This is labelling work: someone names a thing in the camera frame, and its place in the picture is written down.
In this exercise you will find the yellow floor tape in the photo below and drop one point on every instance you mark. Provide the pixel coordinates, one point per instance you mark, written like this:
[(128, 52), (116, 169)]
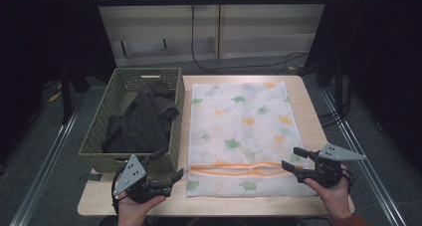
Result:
[(54, 97)]

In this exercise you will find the dark cloth garment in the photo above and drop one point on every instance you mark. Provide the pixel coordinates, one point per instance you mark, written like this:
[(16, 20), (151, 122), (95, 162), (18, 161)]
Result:
[(142, 126)]

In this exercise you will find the black metal stand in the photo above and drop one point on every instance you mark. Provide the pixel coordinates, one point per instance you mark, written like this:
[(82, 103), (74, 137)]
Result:
[(338, 86), (66, 100)]

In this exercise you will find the person's left hand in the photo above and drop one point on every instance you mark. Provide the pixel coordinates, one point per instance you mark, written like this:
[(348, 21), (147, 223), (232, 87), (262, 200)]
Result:
[(132, 212)]

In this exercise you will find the black tape strip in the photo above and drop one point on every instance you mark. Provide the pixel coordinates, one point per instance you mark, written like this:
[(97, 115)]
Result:
[(90, 177)]

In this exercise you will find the person's right hand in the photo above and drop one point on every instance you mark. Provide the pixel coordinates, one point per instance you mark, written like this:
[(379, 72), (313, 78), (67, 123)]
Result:
[(336, 199)]

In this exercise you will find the metal floor rail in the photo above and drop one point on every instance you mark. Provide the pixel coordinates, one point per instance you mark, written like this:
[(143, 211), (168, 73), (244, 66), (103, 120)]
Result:
[(43, 166), (383, 199)]

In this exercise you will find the black horizontal bar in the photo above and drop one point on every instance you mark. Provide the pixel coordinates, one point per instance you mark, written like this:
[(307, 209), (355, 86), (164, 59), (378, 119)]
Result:
[(232, 0)]

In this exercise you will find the green woven basket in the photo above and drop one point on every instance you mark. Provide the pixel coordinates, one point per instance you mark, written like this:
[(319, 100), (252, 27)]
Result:
[(99, 129)]

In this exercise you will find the leaf print mesh laundry bag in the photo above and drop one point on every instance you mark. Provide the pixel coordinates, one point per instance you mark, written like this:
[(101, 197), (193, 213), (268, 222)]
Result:
[(239, 119)]

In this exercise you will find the black wall bracket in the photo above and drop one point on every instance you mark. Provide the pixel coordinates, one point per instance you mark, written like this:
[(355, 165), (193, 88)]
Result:
[(165, 43), (123, 48)]

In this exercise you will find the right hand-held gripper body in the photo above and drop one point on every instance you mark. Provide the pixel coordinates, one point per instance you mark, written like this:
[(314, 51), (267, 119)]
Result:
[(326, 171)]

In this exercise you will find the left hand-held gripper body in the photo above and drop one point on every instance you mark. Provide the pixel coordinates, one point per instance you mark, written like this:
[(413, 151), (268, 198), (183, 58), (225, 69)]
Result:
[(132, 174)]

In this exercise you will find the dark curtain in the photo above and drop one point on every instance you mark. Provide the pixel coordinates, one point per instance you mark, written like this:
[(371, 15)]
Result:
[(33, 37), (381, 53)]

